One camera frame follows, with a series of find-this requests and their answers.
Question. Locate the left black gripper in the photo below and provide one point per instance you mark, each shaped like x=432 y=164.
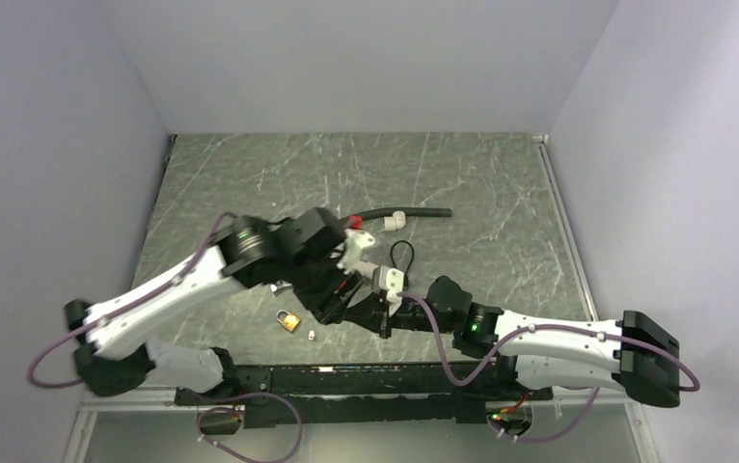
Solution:
x=328 y=307

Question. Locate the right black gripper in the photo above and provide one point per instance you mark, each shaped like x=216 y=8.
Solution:
x=371 y=313

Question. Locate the black cable padlock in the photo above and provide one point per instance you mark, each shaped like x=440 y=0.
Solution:
x=402 y=256

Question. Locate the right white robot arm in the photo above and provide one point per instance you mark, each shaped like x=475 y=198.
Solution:
x=634 y=354

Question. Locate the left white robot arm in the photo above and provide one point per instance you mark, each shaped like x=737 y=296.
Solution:
x=315 y=255

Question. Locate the brass padlock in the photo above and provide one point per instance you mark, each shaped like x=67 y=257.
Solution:
x=289 y=321

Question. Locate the red handled adjustable wrench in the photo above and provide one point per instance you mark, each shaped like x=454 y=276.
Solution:
x=280 y=287

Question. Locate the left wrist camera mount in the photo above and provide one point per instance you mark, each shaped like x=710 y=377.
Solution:
x=356 y=243

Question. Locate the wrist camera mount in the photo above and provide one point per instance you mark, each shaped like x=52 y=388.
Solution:
x=356 y=243
x=388 y=283

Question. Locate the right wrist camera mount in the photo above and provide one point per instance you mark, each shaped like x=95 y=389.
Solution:
x=388 y=283

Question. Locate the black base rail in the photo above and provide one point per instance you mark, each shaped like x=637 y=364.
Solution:
x=401 y=392

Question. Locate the white pipe elbow near hose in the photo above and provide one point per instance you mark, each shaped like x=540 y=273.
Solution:
x=395 y=221

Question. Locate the aluminium rail right edge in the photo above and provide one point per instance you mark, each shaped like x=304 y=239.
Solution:
x=541 y=147

